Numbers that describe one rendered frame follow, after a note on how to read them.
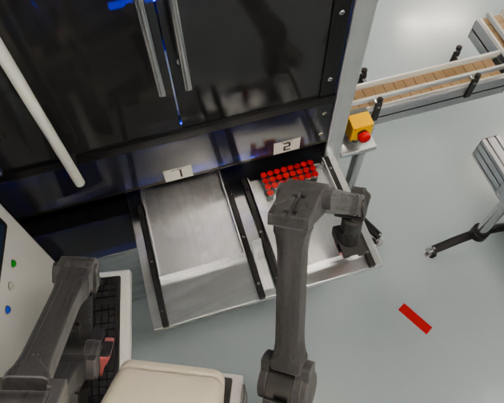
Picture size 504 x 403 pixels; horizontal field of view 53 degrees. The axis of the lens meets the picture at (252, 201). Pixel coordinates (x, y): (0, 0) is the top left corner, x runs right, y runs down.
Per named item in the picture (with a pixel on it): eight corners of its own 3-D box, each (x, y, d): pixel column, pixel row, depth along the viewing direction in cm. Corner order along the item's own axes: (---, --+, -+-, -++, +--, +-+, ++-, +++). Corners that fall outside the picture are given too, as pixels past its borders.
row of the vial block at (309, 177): (263, 191, 165) (263, 184, 161) (315, 177, 167) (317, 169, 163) (265, 197, 164) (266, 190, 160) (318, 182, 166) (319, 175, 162)
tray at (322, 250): (247, 182, 167) (246, 177, 164) (322, 162, 170) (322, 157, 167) (280, 277, 151) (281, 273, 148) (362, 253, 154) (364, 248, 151)
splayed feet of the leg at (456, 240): (420, 248, 250) (429, 236, 238) (512, 221, 256) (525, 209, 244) (427, 263, 246) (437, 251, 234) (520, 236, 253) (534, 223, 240)
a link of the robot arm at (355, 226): (340, 220, 133) (362, 225, 132) (346, 200, 137) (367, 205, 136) (338, 234, 139) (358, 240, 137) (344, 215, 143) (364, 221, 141)
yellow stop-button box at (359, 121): (341, 125, 168) (345, 111, 161) (362, 120, 168) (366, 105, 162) (350, 143, 164) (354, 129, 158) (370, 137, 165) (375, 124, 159)
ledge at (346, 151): (326, 126, 179) (326, 123, 178) (360, 117, 181) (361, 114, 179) (340, 158, 173) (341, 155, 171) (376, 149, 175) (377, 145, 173)
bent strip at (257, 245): (251, 248, 156) (250, 240, 150) (261, 245, 156) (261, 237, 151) (264, 290, 149) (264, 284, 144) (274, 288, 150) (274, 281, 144)
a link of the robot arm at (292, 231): (258, 193, 88) (314, 202, 84) (286, 174, 100) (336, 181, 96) (256, 405, 103) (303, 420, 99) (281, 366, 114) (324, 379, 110)
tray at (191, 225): (139, 185, 167) (138, 180, 164) (217, 165, 170) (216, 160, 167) (161, 281, 151) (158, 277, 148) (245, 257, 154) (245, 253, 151)
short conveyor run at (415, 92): (328, 141, 179) (334, 112, 165) (314, 107, 186) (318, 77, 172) (504, 96, 187) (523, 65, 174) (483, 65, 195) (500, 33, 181)
